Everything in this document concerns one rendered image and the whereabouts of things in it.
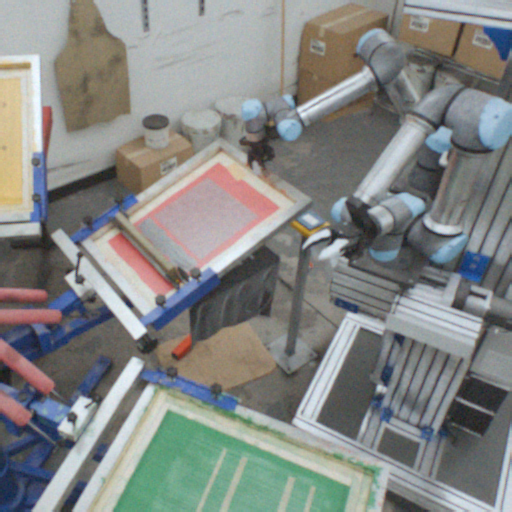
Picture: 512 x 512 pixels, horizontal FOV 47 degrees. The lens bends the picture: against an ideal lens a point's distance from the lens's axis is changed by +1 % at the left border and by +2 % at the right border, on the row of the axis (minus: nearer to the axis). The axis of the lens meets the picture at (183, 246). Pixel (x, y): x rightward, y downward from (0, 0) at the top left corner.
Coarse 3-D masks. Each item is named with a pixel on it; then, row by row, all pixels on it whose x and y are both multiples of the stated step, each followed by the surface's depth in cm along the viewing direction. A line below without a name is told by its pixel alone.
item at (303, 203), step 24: (216, 144) 256; (192, 168) 254; (264, 168) 239; (144, 192) 249; (288, 192) 228; (288, 216) 220; (264, 240) 218; (216, 264) 214; (120, 288) 220; (144, 312) 209
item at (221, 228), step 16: (240, 192) 239; (256, 192) 237; (224, 208) 236; (240, 208) 233; (256, 208) 231; (272, 208) 229; (208, 224) 232; (224, 224) 230; (240, 224) 228; (256, 224) 226; (176, 240) 231; (192, 240) 229; (208, 240) 227; (224, 240) 225; (192, 256) 224; (208, 256) 222; (144, 272) 225; (160, 288) 218
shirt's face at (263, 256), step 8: (264, 248) 251; (256, 256) 247; (264, 256) 247; (272, 256) 247; (248, 264) 244; (256, 264) 244; (264, 264) 244; (232, 272) 240; (240, 272) 240; (248, 272) 240; (224, 280) 237; (232, 280) 237; (216, 288) 234; (208, 296) 230
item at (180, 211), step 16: (208, 176) 250; (224, 176) 247; (176, 192) 248; (192, 192) 246; (208, 192) 244; (224, 192) 241; (160, 208) 245; (176, 208) 243; (192, 208) 240; (208, 208) 238; (160, 224) 239; (176, 224) 237; (192, 224) 235; (112, 240) 240; (128, 256) 233
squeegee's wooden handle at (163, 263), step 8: (120, 216) 233; (120, 224) 235; (128, 224) 229; (128, 232) 230; (136, 232) 225; (136, 240) 226; (144, 240) 221; (144, 248) 222; (152, 248) 218; (152, 256) 218; (160, 256) 214; (160, 264) 215; (168, 264) 211; (168, 272) 211; (176, 272) 212; (176, 280) 215
